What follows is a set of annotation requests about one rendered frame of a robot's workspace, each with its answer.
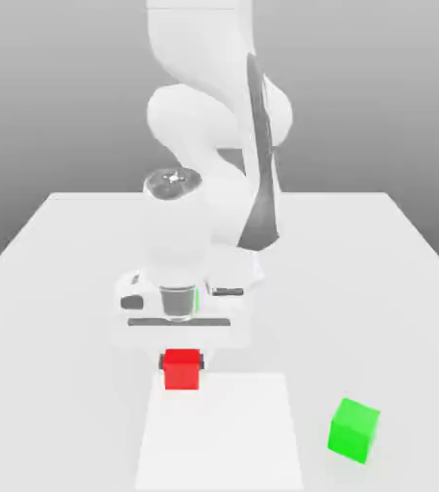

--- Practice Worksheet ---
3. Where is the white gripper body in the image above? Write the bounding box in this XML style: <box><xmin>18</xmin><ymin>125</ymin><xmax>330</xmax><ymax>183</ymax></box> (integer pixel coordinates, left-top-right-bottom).
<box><xmin>113</xmin><ymin>311</ymin><xmax>248</xmax><ymax>348</ymax></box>

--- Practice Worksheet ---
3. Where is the small red cube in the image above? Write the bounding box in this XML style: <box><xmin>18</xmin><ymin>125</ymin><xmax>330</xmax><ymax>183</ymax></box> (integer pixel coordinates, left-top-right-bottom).
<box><xmin>163</xmin><ymin>348</ymin><xmax>202</xmax><ymax>391</ymax></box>

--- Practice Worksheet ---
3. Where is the small green cube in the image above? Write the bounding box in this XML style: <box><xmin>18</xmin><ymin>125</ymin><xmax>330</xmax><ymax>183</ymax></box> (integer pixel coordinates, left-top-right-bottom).
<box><xmin>327</xmin><ymin>397</ymin><xmax>381</xmax><ymax>465</ymax></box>

